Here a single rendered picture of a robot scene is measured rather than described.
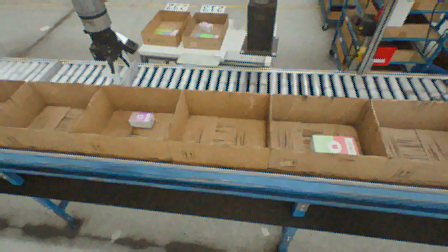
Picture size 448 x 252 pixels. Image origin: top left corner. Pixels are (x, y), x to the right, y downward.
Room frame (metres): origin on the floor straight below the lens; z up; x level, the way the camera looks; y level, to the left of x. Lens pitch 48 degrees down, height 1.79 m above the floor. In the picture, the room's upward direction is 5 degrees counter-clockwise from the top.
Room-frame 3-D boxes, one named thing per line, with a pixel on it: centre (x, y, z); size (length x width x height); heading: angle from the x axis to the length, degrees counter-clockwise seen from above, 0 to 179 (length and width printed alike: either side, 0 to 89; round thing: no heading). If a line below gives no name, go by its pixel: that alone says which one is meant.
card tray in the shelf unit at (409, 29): (1.82, -1.40, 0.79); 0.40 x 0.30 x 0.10; 170
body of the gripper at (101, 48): (0.85, 0.39, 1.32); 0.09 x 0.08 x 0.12; 78
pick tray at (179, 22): (1.95, 0.36, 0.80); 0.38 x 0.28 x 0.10; 163
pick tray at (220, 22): (1.85, 0.05, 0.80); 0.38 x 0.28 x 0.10; 165
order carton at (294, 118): (0.62, -0.39, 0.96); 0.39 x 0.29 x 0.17; 78
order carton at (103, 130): (0.78, 0.38, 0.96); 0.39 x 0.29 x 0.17; 79
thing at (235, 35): (1.86, 0.02, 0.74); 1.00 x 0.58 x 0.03; 73
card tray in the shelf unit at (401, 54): (1.81, -1.40, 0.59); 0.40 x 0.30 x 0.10; 166
